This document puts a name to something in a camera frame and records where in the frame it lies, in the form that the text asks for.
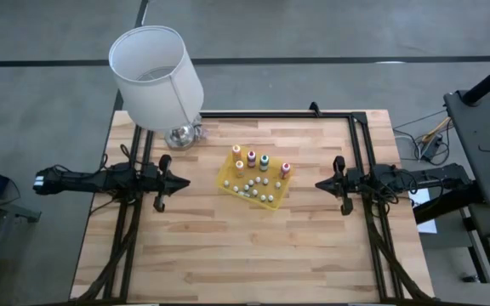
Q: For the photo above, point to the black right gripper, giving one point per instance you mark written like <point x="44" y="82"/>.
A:
<point x="349" y="180"/>

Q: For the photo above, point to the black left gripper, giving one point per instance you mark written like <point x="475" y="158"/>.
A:
<point x="157" y="180"/>

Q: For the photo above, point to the large yellow food coloring bottle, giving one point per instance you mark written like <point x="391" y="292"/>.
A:
<point x="240" y="168"/>

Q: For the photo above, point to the large orange food coloring bottle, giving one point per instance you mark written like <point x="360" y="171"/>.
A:
<point x="236" y="152"/>

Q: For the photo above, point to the large red food coloring bottle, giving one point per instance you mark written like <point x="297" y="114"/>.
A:
<point x="251" y="158"/>

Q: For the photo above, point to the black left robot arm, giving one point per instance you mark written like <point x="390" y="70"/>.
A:
<point x="87" y="180"/>

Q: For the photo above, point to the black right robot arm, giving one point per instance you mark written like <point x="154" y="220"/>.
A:
<point x="428" y="178"/>

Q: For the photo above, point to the yellow translucent plastic tray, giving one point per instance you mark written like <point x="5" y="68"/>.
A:
<point x="232" y="178"/>

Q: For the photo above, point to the crumpled clear plastic wrap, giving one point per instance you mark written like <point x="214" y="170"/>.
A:
<point x="199" y="132"/>

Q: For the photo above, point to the white-shaded silver table lamp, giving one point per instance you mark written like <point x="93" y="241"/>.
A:
<point x="155" y="85"/>

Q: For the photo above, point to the white paper sheet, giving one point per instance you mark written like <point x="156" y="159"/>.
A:
<point x="429" y="227"/>

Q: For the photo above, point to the black power strip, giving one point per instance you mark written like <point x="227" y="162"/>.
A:
<point x="432" y="146"/>

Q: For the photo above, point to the black support beam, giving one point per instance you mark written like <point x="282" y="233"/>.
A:
<point x="445" y="208"/>

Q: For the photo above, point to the grey side table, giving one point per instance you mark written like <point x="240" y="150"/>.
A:
<point x="483" y="127"/>

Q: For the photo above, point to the grey metal cart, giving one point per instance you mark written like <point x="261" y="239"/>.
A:
<point x="15" y="211"/>

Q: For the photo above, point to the small black floor object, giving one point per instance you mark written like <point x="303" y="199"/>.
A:
<point x="469" y="279"/>

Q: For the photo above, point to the black frame bracket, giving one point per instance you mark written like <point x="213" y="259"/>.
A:
<point x="314" y="108"/>

